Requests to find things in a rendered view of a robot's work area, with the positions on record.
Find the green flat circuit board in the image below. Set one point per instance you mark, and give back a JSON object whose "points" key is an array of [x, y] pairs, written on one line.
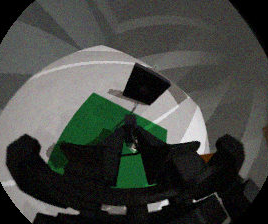
{"points": [[94, 121]]}

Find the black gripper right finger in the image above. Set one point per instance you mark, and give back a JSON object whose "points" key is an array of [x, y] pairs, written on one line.
{"points": [[156, 153]]}

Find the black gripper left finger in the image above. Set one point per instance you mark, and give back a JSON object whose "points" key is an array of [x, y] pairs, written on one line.
{"points": [[105, 155]]}

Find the black connector plug with cable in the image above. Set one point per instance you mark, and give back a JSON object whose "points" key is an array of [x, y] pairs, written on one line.
{"points": [[131, 128]]}

